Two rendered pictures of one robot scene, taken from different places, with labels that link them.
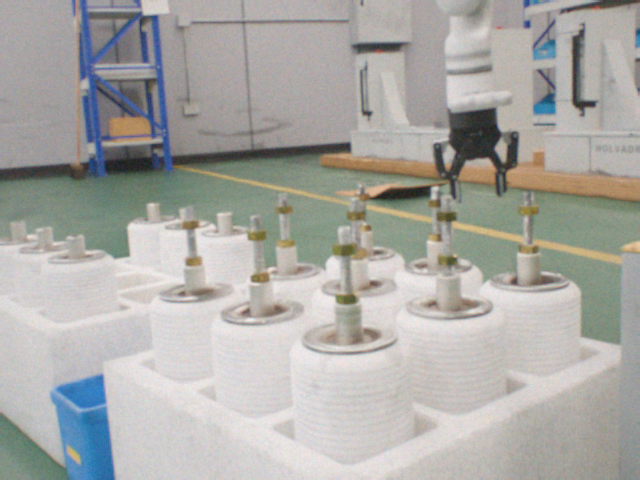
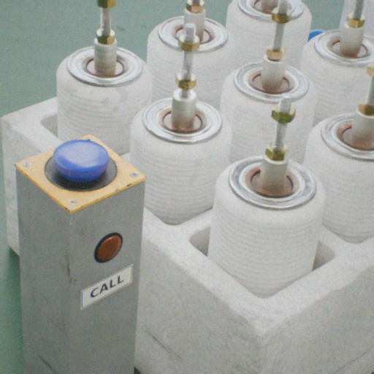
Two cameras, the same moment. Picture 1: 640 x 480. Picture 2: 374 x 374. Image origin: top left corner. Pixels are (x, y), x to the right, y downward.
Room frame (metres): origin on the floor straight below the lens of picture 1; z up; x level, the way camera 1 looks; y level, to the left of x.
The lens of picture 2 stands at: (0.58, -0.84, 0.73)
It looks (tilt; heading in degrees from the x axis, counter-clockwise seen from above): 37 degrees down; 85
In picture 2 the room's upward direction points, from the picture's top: 5 degrees clockwise
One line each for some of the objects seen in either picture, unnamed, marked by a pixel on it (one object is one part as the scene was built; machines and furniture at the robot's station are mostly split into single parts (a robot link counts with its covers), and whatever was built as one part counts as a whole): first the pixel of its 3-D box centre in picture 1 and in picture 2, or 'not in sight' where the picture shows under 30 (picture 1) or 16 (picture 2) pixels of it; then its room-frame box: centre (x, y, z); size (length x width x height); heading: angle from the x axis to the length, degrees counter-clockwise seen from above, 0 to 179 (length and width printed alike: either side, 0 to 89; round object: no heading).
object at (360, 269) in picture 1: (358, 275); (272, 71); (0.73, -0.04, 0.26); 0.02 x 0.02 x 0.03
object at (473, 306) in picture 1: (449, 307); (182, 121); (0.64, -0.11, 0.25); 0.08 x 0.08 x 0.01
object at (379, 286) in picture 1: (358, 287); (270, 82); (0.73, -0.04, 0.25); 0.08 x 0.08 x 0.01
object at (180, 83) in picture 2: (447, 258); (185, 80); (0.64, -0.11, 0.30); 0.02 x 0.02 x 0.01; 75
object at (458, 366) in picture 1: (451, 405); (176, 197); (0.64, -0.11, 0.16); 0.10 x 0.10 x 0.18
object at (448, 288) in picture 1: (448, 293); (183, 109); (0.64, -0.11, 0.26); 0.02 x 0.02 x 0.03
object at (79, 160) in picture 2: not in sight; (81, 163); (0.55, -0.28, 0.32); 0.04 x 0.04 x 0.02
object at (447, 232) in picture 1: (447, 239); (187, 63); (0.64, -0.11, 0.31); 0.01 x 0.01 x 0.08; 75
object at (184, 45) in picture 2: (446, 215); (188, 42); (0.64, -0.11, 0.33); 0.02 x 0.02 x 0.01; 75
